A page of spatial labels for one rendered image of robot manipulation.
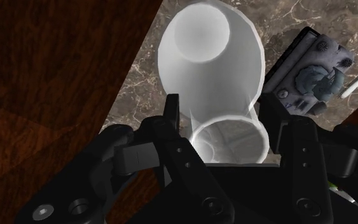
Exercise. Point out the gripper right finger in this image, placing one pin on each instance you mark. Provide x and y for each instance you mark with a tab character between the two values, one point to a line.
305	173

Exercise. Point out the translucent white vase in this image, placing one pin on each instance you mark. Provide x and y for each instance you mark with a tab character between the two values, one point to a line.
209	80

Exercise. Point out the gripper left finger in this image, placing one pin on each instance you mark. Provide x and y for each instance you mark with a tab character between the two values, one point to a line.
180	161

